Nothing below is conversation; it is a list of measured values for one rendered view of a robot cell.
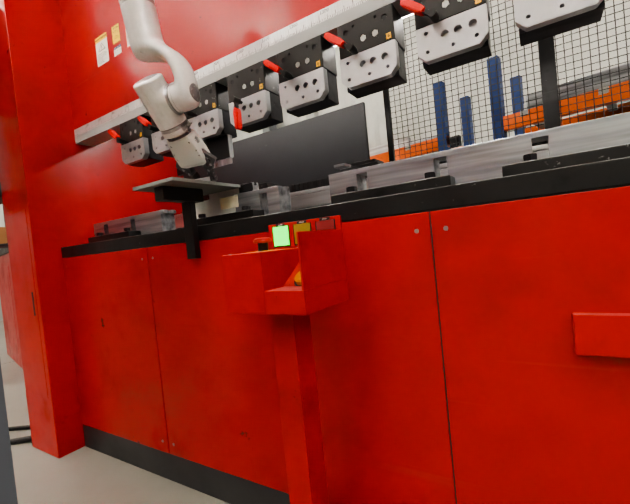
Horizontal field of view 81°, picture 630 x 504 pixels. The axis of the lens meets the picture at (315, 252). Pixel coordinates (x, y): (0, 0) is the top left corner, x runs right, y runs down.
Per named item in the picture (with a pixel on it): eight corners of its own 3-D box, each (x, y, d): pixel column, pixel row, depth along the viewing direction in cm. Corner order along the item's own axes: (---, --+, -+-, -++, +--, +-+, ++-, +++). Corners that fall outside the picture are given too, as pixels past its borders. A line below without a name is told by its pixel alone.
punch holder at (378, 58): (342, 90, 96) (336, 26, 96) (356, 99, 104) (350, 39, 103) (397, 71, 88) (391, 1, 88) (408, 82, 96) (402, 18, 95)
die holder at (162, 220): (95, 245, 167) (93, 224, 167) (108, 244, 172) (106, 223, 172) (165, 234, 141) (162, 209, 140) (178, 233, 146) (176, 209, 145)
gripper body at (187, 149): (196, 121, 109) (215, 155, 116) (169, 128, 113) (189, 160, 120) (185, 133, 104) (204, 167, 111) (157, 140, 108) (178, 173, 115)
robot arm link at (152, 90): (193, 113, 109) (167, 121, 111) (167, 67, 101) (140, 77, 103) (182, 125, 102) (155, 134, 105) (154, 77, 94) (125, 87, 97)
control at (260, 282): (227, 313, 77) (218, 226, 76) (277, 299, 90) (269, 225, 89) (306, 315, 65) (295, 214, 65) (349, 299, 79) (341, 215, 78)
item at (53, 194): (31, 446, 166) (-32, -74, 160) (186, 377, 239) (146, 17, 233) (58, 459, 153) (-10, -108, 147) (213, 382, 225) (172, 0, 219)
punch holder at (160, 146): (153, 154, 139) (148, 110, 138) (172, 157, 146) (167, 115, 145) (179, 145, 131) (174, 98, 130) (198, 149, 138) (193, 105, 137)
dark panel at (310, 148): (189, 235, 212) (181, 158, 211) (192, 235, 214) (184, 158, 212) (373, 209, 152) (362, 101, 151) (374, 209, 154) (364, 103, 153)
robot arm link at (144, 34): (183, -3, 101) (208, 110, 105) (136, 17, 106) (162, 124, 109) (161, -21, 93) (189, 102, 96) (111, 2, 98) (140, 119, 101)
